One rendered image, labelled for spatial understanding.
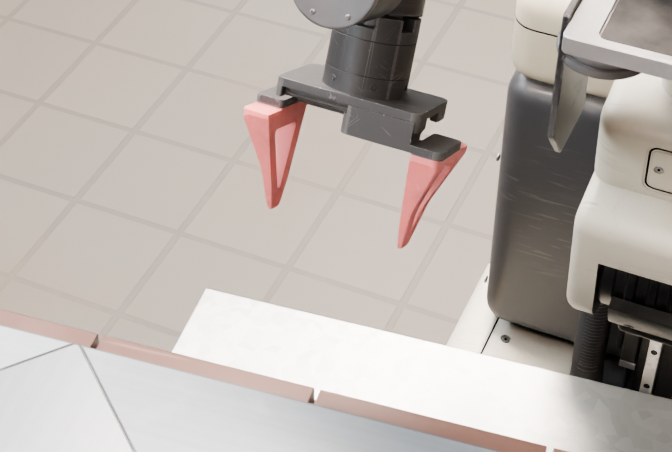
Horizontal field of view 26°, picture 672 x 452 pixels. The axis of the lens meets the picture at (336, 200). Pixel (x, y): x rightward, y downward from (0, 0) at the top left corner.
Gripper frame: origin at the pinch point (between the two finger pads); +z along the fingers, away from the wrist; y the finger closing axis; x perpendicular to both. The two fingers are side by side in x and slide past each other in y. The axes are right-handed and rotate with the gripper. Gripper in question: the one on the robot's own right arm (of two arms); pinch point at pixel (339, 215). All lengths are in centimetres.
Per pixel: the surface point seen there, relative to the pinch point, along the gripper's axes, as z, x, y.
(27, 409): 18.6, -7.1, -17.9
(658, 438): 20.9, 28.8, 23.0
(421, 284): 49, 123, -24
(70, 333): 17.2, 3.7, -21.2
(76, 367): 16.4, -2.8, -16.8
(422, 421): 15.9, 6.5, 7.4
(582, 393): 19.9, 30.7, 15.6
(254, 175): 44, 134, -60
